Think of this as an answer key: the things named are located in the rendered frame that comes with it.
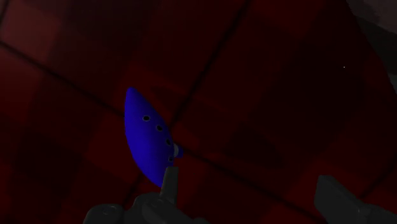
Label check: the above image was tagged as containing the blue ocarina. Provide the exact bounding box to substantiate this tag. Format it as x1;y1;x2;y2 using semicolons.
123;87;185;189

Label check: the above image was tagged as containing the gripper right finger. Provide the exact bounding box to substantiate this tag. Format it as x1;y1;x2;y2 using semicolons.
313;174;397;224

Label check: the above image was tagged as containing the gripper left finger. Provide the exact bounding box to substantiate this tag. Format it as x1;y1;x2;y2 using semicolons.
83;166;208;224

